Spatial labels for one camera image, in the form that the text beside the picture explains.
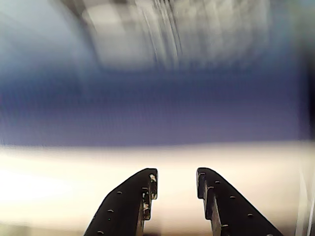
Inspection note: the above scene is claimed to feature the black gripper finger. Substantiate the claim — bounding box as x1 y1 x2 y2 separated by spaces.
83 168 158 236
196 167 284 236

